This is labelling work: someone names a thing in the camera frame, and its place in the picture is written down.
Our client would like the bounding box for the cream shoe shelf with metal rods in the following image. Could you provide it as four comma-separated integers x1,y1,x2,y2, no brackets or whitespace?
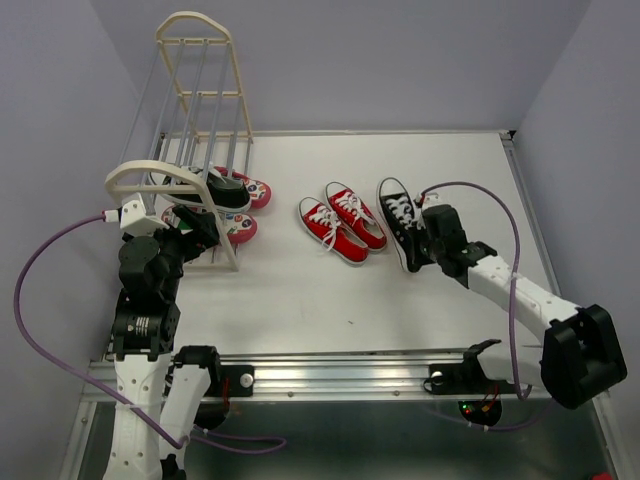
105,11,254,271

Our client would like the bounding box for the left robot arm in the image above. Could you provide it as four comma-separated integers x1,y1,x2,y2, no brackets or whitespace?
104,206,223,479

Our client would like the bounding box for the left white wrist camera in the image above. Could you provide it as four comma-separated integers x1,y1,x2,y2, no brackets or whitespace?
103,193,169,237

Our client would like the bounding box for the pink sandal with green strap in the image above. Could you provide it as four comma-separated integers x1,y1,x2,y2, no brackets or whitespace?
161,204,258,245

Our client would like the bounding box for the aluminium mounting rail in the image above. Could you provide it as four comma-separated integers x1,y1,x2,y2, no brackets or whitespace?
79,355,612,401

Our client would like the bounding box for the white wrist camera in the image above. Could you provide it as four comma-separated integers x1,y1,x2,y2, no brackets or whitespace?
103,193,169,237
414,191,445,212

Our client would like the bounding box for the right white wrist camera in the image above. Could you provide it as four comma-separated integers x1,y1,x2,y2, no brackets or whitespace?
414,191,445,212

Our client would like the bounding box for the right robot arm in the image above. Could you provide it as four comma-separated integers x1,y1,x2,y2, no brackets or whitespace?
419,204,628,409

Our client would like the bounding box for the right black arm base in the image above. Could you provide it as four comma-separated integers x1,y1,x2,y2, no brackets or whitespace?
423,339,507,429

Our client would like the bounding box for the black canvas sneaker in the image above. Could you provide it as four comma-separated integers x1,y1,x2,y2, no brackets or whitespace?
161,169,251,214
377,177,429,273

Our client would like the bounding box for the red canvas sneaker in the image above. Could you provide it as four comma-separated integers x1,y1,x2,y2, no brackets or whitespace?
325,182,387,253
298,197,369,266

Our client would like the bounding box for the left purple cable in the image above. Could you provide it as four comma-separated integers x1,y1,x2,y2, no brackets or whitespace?
12,214,288,453

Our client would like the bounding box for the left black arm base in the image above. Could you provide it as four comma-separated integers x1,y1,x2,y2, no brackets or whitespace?
194,364,255,430

